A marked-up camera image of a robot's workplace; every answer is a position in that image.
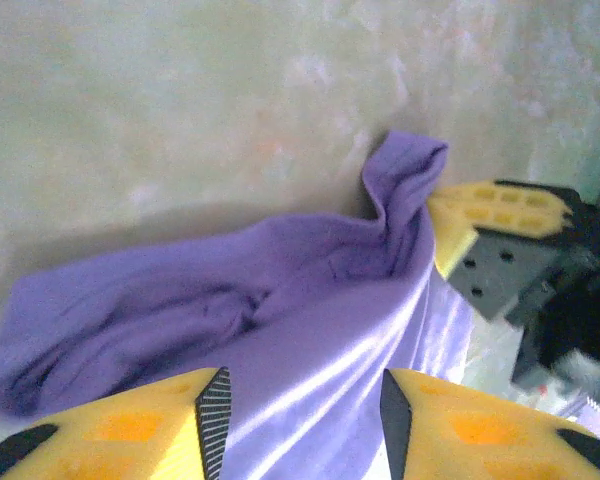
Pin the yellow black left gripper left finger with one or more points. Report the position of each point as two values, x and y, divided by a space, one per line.
105 440

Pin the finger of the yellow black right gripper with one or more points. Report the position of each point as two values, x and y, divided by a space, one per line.
500 215

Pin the purple t-shirt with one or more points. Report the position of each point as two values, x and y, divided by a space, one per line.
230 280

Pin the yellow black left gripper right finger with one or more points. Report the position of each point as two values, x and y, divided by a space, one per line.
480 440

